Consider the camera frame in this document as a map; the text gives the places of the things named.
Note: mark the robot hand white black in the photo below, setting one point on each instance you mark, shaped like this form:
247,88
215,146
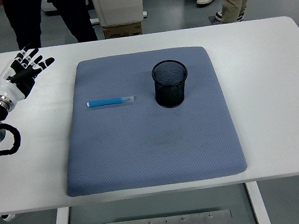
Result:
8,84

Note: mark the blue marker clear cap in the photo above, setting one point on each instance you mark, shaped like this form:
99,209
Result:
105,102

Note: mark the black mesh pen holder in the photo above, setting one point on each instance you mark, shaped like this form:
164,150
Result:
170,96

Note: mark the person in dark trousers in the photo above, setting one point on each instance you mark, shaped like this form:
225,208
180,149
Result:
26,23

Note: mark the white floor foot bar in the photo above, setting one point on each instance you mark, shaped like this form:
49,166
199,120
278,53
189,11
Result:
94,21

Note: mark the cardboard box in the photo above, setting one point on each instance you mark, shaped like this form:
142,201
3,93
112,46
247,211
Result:
122,30

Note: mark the small white device under table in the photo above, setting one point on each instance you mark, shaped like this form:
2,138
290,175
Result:
9,217

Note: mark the white cabinet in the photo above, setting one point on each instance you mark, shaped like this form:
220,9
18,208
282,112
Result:
118,2

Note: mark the blue-grey textured mat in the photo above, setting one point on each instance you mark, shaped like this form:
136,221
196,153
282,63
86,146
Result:
142,145

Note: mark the grey floor plate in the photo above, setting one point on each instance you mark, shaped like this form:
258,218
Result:
214,19

